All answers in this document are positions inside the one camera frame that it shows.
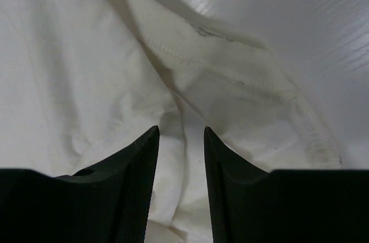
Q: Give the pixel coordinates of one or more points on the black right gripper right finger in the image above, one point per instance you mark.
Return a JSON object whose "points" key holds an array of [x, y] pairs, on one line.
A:
{"points": [[248, 204]]}

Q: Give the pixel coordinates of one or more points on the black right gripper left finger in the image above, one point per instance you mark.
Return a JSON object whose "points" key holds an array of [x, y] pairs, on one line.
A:
{"points": [[105, 202]]}

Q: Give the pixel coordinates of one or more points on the white t shirt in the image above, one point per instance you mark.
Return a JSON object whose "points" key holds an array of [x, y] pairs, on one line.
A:
{"points": [[82, 79]]}

